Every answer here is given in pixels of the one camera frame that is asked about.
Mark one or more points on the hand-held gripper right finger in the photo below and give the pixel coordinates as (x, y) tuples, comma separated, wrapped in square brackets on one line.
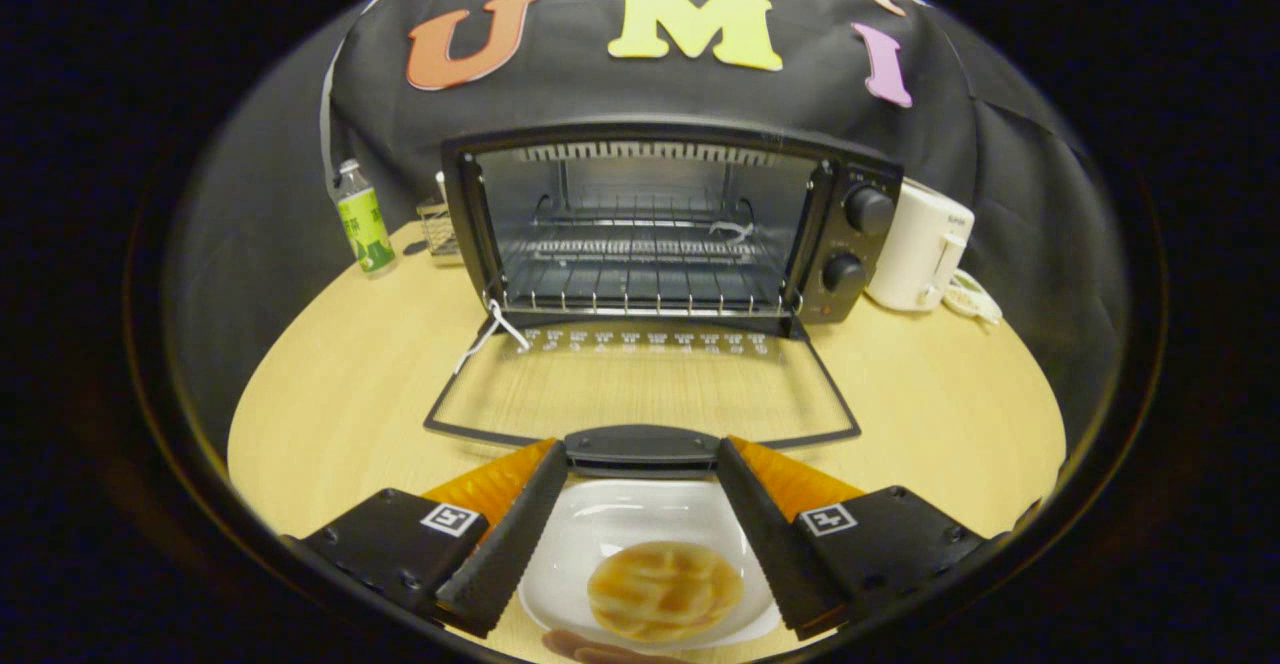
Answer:
[(770, 534)]

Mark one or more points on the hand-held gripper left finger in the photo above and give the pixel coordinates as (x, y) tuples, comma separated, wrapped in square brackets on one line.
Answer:
[(515, 544)]

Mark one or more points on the white square plate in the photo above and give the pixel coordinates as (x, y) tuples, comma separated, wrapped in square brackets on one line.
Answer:
[(620, 514)]

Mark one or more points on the golden scored bread bun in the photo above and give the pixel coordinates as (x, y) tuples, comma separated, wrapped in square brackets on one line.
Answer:
[(665, 589)]

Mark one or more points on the black toaster oven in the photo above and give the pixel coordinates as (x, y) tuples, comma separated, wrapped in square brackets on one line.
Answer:
[(860, 244)]

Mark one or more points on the white pop-up toaster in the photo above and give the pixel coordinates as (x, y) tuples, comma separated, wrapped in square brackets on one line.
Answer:
[(915, 244)]

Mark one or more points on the clear glass holder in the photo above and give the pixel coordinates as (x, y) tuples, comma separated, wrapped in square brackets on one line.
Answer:
[(438, 229)]

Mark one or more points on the green label plastic bottle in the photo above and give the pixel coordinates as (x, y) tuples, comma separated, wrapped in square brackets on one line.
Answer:
[(365, 229)]

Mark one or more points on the black backdrop cloth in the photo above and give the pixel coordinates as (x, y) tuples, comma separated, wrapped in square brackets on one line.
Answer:
[(620, 94)]

